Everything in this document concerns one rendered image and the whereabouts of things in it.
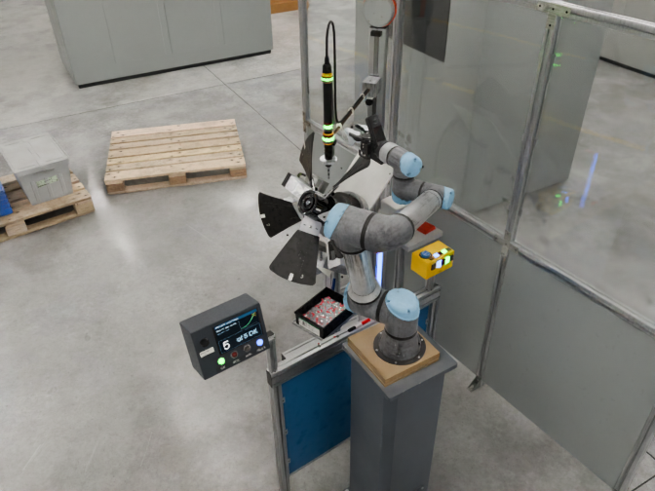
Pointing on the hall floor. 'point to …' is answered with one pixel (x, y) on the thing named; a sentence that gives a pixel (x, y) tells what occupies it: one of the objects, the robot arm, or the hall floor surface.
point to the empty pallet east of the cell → (173, 155)
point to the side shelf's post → (399, 268)
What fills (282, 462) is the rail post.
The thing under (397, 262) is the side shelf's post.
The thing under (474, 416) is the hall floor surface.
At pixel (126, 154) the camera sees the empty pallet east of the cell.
